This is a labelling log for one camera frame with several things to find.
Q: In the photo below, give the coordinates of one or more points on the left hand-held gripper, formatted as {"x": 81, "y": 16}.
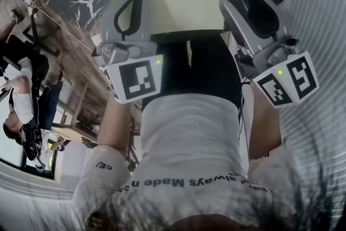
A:
{"x": 139, "y": 78}

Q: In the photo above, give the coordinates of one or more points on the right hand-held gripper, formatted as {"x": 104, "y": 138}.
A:
{"x": 286, "y": 84}

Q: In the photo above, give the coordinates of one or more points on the person's right forearm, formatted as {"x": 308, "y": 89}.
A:
{"x": 265, "y": 127}

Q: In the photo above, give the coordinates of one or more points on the person's left forearm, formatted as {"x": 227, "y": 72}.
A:
{"x": 114, "y": 121}

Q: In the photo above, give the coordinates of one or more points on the person's black trousers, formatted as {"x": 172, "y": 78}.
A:
{"x": 211, "y": 67}

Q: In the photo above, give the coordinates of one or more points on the black office chair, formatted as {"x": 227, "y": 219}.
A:
{"x": 38, "y": 38}

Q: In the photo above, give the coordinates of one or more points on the person's white printed t-shirt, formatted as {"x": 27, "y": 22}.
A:
{"x": 189, "y": 143}

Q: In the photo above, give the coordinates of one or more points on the window with dark frame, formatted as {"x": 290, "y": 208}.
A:
{"x": 16, "y": 154}

